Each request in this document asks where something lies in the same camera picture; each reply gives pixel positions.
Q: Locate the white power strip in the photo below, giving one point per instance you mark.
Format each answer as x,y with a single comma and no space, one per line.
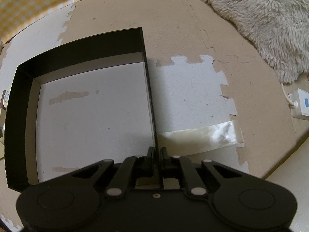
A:
301,105

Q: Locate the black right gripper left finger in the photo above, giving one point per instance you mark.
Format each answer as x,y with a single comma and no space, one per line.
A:
150,154

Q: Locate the clear packing tape strip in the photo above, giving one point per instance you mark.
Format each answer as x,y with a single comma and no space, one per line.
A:
198,140

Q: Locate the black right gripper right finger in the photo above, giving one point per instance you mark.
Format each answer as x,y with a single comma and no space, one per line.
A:
164,155

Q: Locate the fluffy grey cushion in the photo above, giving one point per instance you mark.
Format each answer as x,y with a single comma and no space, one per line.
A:
277,28

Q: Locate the black cardboard box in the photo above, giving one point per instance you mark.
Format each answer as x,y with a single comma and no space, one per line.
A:
77,104

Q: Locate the round yellow label tin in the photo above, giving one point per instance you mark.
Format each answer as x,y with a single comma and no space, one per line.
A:
6,97

